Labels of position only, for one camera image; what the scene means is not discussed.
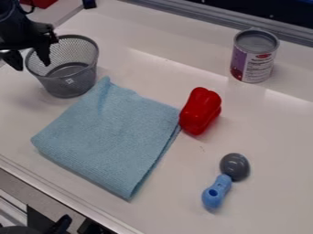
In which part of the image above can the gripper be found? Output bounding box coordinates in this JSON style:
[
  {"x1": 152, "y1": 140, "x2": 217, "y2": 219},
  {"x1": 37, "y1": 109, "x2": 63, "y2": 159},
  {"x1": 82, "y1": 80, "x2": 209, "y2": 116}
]
[{"x1": 0, "y1": 14, "x2": 59, "y2": 72}]

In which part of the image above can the grey mesh basket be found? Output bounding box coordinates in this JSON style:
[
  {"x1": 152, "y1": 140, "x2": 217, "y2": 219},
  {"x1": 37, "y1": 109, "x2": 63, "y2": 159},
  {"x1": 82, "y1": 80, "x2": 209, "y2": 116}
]
[{"x1": 24, "y1": 34, "x2": 101, "y2": 99}]

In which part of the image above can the white and purple can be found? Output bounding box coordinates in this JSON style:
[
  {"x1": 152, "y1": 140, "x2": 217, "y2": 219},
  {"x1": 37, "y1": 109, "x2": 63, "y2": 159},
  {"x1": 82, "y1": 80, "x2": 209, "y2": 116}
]
[{"x1": 228, "y1": 28, "x2": 282, "y2": 84}]

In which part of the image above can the blue cloth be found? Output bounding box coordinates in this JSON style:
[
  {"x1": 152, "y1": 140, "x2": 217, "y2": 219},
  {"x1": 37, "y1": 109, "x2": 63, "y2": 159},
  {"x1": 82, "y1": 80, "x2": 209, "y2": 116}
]
[{"x1": 29, "y1": 76, "x2": 183, "y2": 201}]

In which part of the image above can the red toy pepper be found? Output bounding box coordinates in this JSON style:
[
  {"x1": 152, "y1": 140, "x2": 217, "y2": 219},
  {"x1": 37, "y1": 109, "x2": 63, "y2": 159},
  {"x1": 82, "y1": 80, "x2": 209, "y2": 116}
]
[{"x1": 178, "y1": 87, "x2": 223, "y2": 136}]

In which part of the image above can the blue and grey toy scoop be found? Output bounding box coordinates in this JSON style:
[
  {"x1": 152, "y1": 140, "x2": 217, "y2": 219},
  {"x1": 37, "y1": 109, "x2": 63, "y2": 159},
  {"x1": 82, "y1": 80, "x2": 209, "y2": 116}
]
[{"x1": 200, "y1": 152, "x2": 253, "y2": 210}]

